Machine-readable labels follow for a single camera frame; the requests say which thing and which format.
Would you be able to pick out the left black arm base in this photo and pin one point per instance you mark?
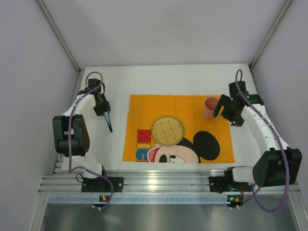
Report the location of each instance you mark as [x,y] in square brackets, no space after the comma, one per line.
[100,185]

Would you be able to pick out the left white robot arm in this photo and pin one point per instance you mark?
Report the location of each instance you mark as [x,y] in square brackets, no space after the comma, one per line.
[71,137]

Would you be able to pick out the orange cartoon mouse cloth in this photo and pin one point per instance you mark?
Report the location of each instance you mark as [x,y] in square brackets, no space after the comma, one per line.
[204,142]

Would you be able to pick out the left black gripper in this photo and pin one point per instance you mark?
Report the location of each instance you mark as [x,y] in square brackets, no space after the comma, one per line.
[103,109]

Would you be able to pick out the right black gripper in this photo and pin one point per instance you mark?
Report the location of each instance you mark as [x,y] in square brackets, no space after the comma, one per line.
[223,107]

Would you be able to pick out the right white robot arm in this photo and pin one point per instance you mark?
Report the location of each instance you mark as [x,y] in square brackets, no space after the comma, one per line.
[278,163]

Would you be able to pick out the pink plastic cup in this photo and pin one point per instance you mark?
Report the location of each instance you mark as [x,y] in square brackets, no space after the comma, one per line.
[209,107]

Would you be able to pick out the woven bamboo round plate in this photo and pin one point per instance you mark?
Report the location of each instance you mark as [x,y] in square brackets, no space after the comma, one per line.
[168,131]

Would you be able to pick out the blue metal spoon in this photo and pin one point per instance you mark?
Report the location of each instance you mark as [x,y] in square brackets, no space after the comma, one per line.
[108,121]

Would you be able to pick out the aluminium mounting rail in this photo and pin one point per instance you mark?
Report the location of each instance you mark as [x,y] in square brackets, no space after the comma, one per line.
[151,181]

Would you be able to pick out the perforated metal cable strip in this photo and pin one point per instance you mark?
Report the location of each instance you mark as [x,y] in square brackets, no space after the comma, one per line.
[142,199]

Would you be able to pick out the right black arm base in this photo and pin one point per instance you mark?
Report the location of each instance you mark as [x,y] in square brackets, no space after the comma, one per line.
[222,184]

